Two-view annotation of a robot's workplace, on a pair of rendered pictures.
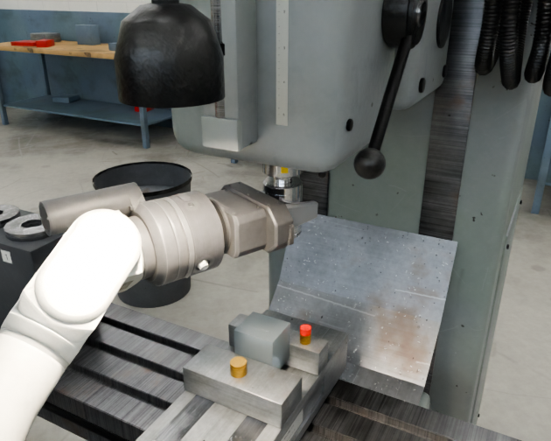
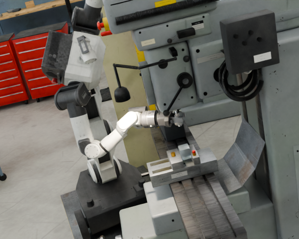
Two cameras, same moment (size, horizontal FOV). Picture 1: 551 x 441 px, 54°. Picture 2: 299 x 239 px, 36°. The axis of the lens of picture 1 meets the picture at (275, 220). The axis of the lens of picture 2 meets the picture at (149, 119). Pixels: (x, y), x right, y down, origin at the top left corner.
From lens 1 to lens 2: 192 cm
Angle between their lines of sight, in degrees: 54
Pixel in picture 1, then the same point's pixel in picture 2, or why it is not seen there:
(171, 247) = (143, 121)
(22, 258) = not seen: hidden behind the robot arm
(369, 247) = (251, 137)
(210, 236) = (151, 120)
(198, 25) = (119, 92)
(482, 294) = (272, 164)
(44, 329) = (118, 129)
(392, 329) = (246, 166)
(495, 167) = (266, 118)
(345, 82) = (160, 96)
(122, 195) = (141, 108)
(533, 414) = not seen: outside the picture
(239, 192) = not seen: hidden behind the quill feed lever
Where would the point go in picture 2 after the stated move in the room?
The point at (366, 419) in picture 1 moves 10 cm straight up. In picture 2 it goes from (204, 182) to (201, 165)
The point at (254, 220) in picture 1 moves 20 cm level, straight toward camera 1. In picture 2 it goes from (161, 119) to (129, 136)
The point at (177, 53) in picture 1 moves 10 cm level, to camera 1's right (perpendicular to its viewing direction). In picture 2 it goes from (116, 96) to (128, 99)
